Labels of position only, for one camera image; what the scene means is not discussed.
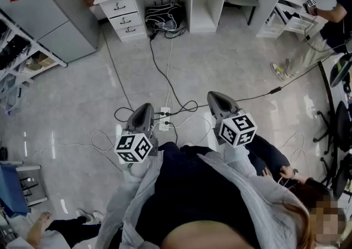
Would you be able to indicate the person's right leg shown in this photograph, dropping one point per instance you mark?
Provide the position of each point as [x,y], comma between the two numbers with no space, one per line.
[266,154]

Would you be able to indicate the white power strip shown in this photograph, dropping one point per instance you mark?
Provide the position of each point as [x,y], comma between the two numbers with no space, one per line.
[165,118]

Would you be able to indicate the cardboard box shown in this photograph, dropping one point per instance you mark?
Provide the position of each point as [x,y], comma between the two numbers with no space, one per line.
[46,60]

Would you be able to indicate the white shelf rack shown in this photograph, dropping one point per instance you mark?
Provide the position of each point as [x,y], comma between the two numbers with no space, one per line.
[35,47]

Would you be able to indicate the black-edged table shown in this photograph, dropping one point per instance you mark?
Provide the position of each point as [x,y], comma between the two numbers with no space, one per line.
[327,88]

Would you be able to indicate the black office chair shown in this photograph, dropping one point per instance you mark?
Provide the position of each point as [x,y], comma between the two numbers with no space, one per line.
[341,179]
[342,124]

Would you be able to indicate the person's right forearm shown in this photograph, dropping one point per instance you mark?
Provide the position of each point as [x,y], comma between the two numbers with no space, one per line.
[242,160]

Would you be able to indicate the clear plastic bin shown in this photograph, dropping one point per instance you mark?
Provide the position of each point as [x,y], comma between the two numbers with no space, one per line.
[11,99]

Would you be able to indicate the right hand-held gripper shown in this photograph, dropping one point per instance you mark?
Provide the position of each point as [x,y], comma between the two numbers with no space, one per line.
[237,131]

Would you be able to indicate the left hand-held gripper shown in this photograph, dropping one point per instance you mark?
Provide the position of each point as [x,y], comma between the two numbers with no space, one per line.
[133,146]

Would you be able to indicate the blue metal cart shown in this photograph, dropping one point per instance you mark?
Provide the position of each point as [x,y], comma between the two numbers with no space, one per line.
[11,190]

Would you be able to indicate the person's torso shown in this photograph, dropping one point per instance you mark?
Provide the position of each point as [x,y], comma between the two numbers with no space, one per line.
[192,187]

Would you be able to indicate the person's white shoe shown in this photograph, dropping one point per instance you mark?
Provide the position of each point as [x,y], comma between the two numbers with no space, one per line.
[187,143]

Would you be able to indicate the person's left forearm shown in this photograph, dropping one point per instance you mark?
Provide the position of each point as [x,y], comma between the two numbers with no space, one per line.
[137,173]

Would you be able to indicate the grey refrigerator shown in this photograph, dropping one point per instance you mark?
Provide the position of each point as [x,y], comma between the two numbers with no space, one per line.
[49,14]

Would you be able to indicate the white cabinet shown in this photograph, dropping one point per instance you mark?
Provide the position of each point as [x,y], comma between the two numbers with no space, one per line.
[275,0]

